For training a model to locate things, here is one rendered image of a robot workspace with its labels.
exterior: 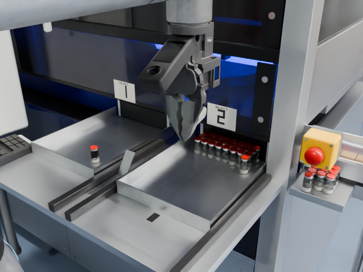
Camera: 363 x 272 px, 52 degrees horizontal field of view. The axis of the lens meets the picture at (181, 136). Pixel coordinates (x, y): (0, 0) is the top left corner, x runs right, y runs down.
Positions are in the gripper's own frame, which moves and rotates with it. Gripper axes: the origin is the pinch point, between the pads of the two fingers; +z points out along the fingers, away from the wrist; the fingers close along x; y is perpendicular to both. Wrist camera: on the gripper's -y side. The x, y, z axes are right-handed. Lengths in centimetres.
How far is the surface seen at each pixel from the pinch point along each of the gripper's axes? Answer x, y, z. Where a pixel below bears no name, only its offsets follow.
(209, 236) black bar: -7.3, -0.9, 19.6
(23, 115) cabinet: 86, 19, 24
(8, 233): 97, 9, 78
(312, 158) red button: -18.1, 24.0, 10.1
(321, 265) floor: -12, 103, 110
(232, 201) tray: -5.9, 11.2, 18.8
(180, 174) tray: 12.2, 16.7, 21.4
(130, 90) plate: 38.2, 27.5, 6.7
